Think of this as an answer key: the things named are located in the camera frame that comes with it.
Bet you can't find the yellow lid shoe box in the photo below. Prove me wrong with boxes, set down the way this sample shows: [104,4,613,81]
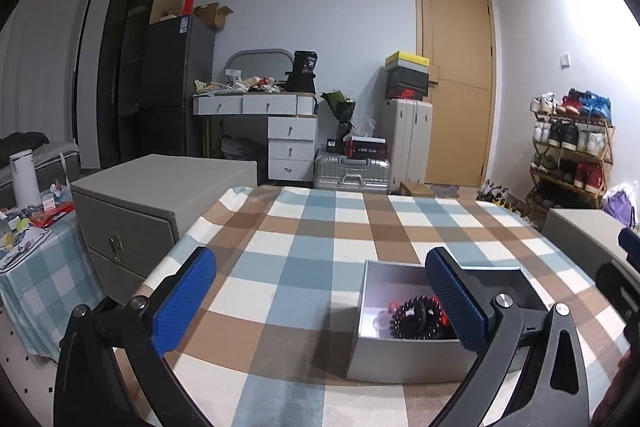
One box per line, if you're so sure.
[385,51,431,70]

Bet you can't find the black wardrobe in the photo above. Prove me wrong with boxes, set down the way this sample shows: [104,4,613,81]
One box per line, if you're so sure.
[95,0,168,168]

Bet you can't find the dark grey fridge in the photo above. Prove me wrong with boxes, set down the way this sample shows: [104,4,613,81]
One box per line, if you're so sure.
[140,13,217,160]

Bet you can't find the clutter on dresser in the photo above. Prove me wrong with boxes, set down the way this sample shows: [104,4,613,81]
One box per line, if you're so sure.
[194,74,291,96]

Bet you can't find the open cardboard box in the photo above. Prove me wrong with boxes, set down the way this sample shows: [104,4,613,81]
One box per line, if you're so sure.
[194,3,235,31]

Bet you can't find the grey nightstand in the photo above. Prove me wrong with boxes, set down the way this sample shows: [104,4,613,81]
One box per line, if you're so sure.
[541,207,632,283]
[70,153,258,305]

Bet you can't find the silver suitcase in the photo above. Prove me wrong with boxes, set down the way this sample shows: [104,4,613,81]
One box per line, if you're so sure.
[313,152,392,194]

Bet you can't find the dark wrapped bouquet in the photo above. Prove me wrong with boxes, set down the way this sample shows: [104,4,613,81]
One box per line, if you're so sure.
[320,89,357,140]

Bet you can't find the white dresser desk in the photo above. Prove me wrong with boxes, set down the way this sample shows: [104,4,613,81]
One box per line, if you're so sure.
[192,91,319,182]

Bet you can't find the red bead bracelet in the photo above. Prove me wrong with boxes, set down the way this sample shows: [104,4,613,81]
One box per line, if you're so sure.
[430,291,453,335]

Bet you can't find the shoes on floor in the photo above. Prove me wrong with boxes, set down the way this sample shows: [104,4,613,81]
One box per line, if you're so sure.
[475,179,526,212]

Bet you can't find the black bucket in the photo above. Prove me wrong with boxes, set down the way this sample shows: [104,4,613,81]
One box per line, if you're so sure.
[291,50,319,75]

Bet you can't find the grey sofa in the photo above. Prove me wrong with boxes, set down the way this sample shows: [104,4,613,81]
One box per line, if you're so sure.
[0,132,83,208]

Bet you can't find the checked cloth side table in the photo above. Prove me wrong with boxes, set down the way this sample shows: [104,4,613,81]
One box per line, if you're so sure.
[0,202,106,363]

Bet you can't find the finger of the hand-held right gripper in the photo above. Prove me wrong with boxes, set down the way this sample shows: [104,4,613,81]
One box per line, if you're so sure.
[594,258,640,350]
[618,227,640,265]

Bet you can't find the snack packets on side table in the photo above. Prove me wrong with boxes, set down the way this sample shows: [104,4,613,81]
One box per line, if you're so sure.
[0,187,76,270]

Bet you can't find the purple plastic bag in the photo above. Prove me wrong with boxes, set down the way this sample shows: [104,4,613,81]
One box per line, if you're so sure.
[602,182,640,230]

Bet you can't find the black bead bracelet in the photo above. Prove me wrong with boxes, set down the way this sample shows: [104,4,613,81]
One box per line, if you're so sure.
[391,294,448,340]

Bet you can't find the person's right hand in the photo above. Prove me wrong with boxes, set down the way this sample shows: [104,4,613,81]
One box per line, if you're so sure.
[591,354,635,427]

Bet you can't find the small cardboard floor box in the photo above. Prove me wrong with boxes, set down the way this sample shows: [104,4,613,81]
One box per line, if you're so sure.
[399,181,437,198]

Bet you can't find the grey cardboard box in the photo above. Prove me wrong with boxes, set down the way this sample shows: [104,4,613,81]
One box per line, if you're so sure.
[345,259,532,383]

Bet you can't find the white curtain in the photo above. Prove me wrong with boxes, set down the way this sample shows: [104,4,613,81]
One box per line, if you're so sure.
[0,0,96,142]

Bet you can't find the black and red shoe box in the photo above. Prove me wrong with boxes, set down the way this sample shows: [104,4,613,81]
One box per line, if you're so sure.
[386,84,430,102]

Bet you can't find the white suitcase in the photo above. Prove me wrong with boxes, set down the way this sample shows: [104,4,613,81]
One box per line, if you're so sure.
[382,99,434,185]

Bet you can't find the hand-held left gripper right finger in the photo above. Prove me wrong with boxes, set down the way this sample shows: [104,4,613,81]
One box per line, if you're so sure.
[424,246,592,427]

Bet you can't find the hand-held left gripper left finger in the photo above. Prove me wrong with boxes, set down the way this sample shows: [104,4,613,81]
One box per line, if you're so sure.
[52,246,218,427]

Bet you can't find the wooden shoe rack with shoes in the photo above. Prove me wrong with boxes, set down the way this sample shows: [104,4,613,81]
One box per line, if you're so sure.
[529,89,613,192]

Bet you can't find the arched grey mirror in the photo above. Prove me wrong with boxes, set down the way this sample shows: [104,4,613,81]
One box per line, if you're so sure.
[225,49,296,88]

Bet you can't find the wooden door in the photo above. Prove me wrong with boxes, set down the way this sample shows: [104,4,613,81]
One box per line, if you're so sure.
[414,0,497,188]

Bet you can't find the white thermos bottle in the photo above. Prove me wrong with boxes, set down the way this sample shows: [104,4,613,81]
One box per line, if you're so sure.
[9,149,42,209]

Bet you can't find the grey clothes pile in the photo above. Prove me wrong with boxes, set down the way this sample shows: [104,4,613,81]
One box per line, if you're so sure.
[220,134,271,162]

